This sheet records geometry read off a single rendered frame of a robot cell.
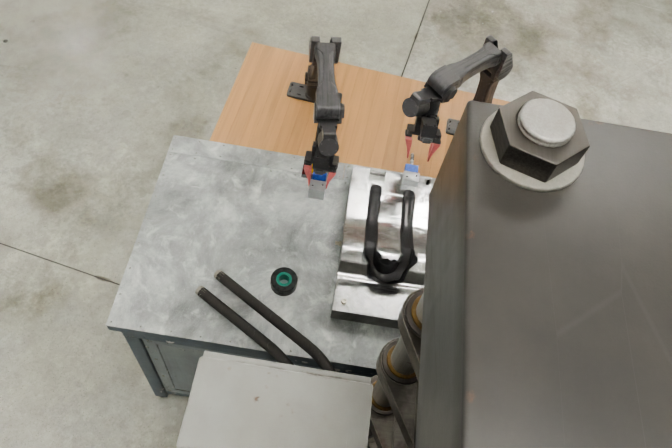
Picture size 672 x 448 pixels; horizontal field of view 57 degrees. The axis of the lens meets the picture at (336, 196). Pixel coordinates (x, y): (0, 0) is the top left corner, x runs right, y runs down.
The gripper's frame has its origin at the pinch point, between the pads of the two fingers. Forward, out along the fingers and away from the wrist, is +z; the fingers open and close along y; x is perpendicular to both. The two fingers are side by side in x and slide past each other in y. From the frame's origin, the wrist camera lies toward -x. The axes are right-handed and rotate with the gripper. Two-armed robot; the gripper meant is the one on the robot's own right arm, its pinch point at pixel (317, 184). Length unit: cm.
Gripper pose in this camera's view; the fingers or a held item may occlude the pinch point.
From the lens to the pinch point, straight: 188.9
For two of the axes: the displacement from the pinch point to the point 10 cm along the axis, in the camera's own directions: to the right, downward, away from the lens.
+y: 9.9, 1.7, 0.2
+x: 0.7, -4.9, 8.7
